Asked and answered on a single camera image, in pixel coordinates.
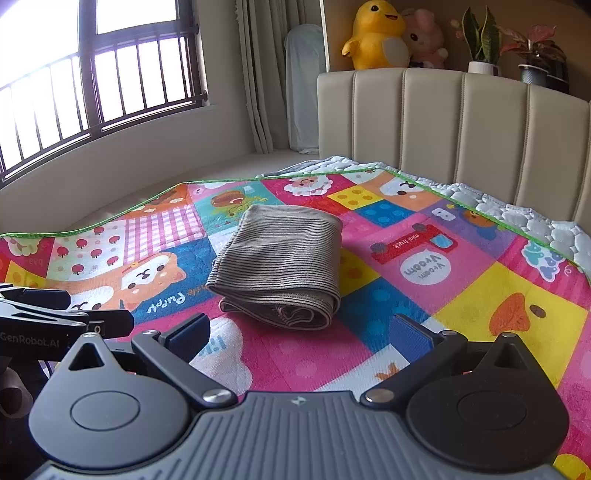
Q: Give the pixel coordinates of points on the yellow duck plush toy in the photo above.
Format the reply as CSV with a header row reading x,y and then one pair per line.
x,y
374,39

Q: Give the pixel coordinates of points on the beige curtain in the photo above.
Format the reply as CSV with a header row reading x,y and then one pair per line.
x,y
258,69

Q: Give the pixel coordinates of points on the window with dark bars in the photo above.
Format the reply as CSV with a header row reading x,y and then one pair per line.
x,y
115,69

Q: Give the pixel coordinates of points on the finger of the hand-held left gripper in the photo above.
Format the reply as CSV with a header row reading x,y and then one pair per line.
x,y
37,297
106,323

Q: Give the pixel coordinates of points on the green potted plant white pot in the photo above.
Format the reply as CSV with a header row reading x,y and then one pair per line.
x,y
482,46

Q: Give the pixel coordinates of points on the white quilted mattress pad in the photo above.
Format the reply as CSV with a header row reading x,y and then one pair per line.
x,y
517,217

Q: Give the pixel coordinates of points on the white covered standing appliance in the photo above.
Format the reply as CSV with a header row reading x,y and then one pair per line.
x,y
302,92

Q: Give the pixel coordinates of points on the person's left hand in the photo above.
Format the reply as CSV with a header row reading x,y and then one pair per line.
x,y
13,394

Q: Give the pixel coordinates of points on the red-leaved potted plant dark pot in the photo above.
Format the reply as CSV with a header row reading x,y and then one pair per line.
x,y
533,55

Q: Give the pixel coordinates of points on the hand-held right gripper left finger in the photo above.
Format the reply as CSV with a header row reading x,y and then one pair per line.
x,y
190,334

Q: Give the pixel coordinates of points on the colourful printed blanket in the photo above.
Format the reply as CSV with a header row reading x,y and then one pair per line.
x,y
461,295

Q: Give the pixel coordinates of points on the brown striped garment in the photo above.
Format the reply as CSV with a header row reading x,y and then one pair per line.
x,y
281,258

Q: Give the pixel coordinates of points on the pink plush toy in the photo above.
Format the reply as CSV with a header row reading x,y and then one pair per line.
x,y
427,41

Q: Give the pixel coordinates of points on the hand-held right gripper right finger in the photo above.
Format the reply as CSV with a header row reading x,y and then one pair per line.
x,y
411,336

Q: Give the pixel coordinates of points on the beige padded headboard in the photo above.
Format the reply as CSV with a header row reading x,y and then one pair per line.
x,y
438,120

